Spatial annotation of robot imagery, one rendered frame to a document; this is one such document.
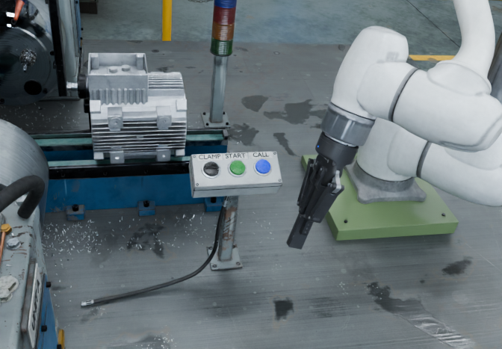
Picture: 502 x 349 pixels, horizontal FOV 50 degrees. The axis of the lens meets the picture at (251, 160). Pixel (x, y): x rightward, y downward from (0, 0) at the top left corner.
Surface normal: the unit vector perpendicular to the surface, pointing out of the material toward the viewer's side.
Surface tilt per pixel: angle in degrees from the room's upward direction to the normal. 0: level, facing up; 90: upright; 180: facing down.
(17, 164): 47
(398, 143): 86
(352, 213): 2
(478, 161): 73
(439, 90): 34
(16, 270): 0
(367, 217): 2
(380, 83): 66
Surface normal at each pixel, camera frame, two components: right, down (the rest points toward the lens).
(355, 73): -0.55, 0.07
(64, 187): 0.21, 0.60
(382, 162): -0.47, 0.51
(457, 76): -0.18, -0.46
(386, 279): 0.11, -0.80
